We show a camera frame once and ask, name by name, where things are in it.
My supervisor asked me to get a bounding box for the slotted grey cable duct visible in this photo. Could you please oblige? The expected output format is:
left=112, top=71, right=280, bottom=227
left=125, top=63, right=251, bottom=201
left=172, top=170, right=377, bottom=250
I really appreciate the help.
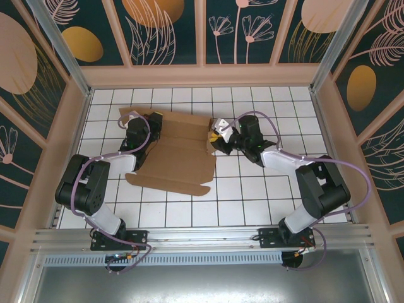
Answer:
left=44, top=251, right=283, bottom=266

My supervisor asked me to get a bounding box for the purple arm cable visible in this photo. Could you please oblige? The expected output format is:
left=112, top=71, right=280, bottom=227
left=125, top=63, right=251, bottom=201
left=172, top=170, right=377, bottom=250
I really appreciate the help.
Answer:
left=71, top=114, right=155, bottom=275
left=220, top=110, right=372, bottom=272

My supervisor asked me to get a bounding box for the right base wiring yellow connector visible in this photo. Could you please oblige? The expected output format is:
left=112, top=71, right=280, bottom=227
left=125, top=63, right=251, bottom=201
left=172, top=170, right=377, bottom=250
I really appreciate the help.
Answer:
left=293, top=235, right=316, bottom=257

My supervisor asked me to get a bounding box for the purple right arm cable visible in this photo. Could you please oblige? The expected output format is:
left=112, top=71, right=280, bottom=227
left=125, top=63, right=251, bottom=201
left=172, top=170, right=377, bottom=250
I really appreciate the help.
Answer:
left=220, top=110, right=372, bottom=272

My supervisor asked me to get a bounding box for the grey metal sheet panel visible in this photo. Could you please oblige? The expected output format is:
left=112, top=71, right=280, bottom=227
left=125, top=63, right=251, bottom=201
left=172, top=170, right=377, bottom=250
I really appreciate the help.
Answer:
left=18, top=247, right=389, bottom=303

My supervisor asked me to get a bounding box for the aluminium mounting rail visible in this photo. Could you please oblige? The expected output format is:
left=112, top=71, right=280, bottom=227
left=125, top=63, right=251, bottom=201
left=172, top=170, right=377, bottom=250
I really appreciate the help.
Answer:
left=30, top=223, right=375, bottom=253

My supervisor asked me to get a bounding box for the left base wiring yellow connector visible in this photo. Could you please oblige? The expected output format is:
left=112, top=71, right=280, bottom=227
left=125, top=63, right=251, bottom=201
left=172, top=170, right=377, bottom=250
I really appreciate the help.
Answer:
left=105, top=242, right=143, bottom=264

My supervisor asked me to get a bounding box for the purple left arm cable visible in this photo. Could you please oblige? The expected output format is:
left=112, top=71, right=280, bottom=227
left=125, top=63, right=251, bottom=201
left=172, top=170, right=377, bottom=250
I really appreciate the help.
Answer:
left=71, top=114, right=155, bottom=275

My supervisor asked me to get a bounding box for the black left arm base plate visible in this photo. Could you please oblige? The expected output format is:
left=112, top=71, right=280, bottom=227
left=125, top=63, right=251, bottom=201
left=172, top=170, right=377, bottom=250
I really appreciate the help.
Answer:
left=90, top=229, right=149, bottom=252

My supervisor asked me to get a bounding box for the brown cardboard paper box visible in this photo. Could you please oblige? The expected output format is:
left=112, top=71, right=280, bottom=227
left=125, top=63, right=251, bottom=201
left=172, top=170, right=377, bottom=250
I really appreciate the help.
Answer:
left=118, top=107, right=217, bottom=197

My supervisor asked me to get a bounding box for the aluminium side rail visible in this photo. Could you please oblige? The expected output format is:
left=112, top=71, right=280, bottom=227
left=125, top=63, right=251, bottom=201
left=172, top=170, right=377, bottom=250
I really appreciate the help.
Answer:
left=311, top=91, right=356, bottom=223
left=47, top=91, right=92, bottom=229

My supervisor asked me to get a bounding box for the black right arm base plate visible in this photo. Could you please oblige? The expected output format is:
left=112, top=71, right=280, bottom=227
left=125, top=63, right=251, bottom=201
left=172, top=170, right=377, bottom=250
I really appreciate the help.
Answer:
left=258, top=227, right=316, bottom=250

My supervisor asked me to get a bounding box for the aluminium corner post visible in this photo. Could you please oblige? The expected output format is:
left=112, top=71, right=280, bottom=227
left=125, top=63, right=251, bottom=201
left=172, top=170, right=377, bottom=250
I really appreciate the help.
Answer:
left=25, top=0, right=92, bottom=97
left=309, top=0, right=365, bottom=92

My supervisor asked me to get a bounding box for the base wiring yellow connector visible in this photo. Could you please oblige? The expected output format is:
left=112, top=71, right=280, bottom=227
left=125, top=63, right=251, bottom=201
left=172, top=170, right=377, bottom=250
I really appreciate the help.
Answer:
left=293, top=235, right=316, bottom=257
left=105, top=242, right=143, bottom=264

